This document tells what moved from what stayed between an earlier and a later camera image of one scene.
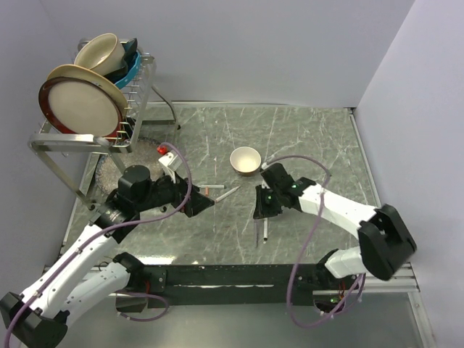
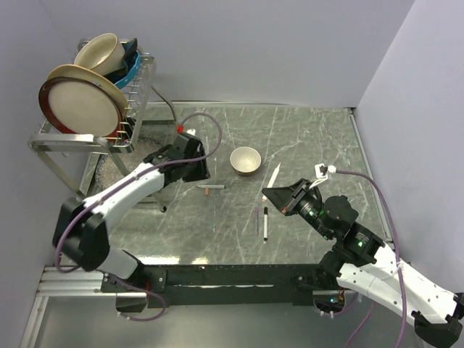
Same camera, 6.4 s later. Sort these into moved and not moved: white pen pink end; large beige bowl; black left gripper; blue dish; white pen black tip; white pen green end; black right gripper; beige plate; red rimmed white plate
Moved: black left gripper; black right gripper; white pen pink end
Not moved: large beige bowl; white pen black tip; beige plate; white pen green end; red rimmed white plate; blue dish
